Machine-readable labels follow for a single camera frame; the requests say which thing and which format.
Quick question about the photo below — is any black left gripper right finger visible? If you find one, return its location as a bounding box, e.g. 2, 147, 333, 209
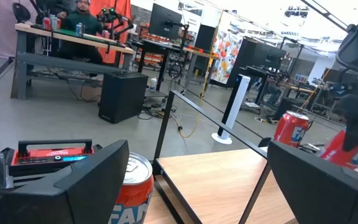
267, 140, 358, 224

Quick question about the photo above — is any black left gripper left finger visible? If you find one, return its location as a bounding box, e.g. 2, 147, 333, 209
0, 139, 131, 224

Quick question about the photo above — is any red can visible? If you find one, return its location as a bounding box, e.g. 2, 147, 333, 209
319, 129, 358, 170
273, 110, 310, 149

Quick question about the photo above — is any orange Fanta can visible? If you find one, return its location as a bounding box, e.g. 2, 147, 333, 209
108, 152, 155, 224

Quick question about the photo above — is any red black portable radio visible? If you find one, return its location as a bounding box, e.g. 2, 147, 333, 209
0, 138, 104, 187

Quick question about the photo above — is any black floor box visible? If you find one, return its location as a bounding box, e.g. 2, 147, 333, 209
274, 97, 305, 113

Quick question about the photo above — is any large black monitor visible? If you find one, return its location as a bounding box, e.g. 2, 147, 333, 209
251, 42, 287, 71

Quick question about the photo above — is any black computer tower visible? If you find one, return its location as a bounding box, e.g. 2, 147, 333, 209
98, 71, 149, 124

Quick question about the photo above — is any white tower fan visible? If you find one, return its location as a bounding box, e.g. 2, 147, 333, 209
211, 74, 252, 146

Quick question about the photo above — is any floral printed cloth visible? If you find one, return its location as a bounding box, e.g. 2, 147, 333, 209
210, 29, 244, 85

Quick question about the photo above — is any wooden workbench with grey legs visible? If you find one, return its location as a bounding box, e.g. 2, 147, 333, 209
10, 22, 135, 100

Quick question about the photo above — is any person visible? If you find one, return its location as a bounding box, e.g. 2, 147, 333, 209
54, 0, 104, 65

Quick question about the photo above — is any black desk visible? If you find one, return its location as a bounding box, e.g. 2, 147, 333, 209
137, 39, 186, 91

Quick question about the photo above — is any black office chair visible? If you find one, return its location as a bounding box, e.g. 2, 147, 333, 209
12, 2, 32, 24

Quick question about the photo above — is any black computer monitor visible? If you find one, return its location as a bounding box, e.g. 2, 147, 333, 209
148, 2, 183, 40

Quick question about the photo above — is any orange curtain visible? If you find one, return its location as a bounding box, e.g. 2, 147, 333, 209
92, 0, 132, 65

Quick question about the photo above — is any metal frame bracket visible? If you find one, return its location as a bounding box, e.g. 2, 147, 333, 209
0, 152, 14, 191

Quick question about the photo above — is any wooden shelf with black frame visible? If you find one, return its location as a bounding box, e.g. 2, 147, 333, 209
152, 90, 348, 224

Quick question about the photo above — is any yellow floor cable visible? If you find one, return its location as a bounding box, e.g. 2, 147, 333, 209
166, 102, 200, 139

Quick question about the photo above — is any yellow hanging rope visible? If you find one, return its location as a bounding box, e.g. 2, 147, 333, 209
199, 11, 224, 100

